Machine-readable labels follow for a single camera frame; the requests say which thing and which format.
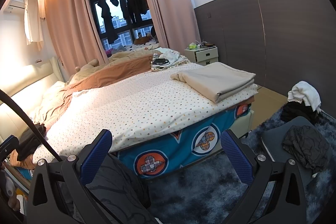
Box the beige zip jacket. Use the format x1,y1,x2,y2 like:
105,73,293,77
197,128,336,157
170,62,256,103

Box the dark hanging clothes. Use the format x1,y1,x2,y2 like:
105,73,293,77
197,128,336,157
91,0,153,50

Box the person left hand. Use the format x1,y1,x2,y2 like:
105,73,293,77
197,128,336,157
5,177,21,211

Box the black garment on bed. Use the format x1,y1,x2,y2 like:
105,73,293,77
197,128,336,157
16,128,41,161

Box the dark chair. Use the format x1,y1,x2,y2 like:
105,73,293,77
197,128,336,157
261,107,335,188

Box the blue patterned bed skirt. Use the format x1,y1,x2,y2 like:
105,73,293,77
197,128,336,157
15,103,253,183

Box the dark shaggy rug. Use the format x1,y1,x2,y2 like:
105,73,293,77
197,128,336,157
147,107,335,223

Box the floral dotted white bedsheet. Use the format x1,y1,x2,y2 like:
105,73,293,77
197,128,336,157
29,63,257,156

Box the cream padded headboard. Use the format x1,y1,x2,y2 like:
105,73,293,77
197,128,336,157
1,57,64,141

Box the white pillow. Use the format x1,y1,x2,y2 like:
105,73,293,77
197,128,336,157
36,81,67,110

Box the black crumpled garment on chair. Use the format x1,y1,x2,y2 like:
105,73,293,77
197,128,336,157
281,126,330,174

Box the rust orange quilt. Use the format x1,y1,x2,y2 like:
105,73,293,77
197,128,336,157
31,56,151,130

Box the beige blanket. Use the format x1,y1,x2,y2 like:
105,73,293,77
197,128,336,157
67,49,161,84

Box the white cloth on chair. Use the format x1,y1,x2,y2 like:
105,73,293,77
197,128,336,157
287,81,321,113

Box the pink curtain left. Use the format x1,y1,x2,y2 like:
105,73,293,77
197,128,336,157
44,0,108,75

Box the pink curtain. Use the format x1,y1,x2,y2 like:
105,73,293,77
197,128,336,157
44,0,108,75
147,0,201,53

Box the plush toy on sill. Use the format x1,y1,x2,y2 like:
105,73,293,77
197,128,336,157
134,35,153,45

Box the white bedside drawer cabinet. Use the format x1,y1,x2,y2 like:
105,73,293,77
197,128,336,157
184,47,219,66

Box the yellow green item on cabinet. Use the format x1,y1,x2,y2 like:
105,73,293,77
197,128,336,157
188,43,198,50

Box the white hanging shirt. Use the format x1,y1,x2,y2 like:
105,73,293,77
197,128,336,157
24,0,44,51

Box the pink curtain right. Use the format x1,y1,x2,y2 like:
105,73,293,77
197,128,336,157
147,0,201,53

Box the black cable bundle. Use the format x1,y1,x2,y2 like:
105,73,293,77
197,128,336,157
150,56,172,68

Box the cream cloth under cables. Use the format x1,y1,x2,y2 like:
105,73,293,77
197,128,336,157
150,47,190,71

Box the white wall air conditioner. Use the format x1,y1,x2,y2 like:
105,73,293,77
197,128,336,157
1,0,25,14

